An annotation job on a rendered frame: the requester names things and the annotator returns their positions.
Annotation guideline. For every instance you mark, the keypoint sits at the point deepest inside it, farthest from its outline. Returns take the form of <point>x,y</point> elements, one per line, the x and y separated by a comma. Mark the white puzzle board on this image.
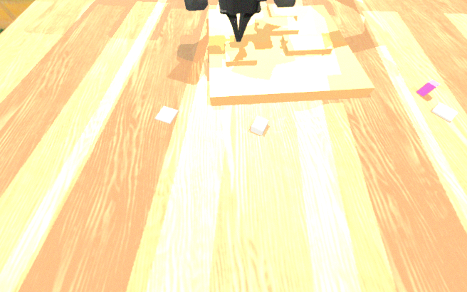
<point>286,54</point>

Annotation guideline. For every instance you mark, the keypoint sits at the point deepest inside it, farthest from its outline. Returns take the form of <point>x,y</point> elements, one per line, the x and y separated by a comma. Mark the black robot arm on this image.
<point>235,7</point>

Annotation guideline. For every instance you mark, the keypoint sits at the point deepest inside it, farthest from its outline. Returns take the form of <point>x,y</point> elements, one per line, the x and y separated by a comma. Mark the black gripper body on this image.
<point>200,5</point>

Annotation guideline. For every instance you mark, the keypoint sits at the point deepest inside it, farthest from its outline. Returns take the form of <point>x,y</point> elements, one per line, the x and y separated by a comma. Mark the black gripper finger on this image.
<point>243,21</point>
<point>233,20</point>

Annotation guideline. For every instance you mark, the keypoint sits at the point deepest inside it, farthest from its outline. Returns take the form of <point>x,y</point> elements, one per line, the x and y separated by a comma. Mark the white flat square tile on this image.
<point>166,114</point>
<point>444,112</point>

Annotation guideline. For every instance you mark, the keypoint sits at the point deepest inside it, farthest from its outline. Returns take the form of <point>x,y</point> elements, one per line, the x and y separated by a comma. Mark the white cube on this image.
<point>259,125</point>

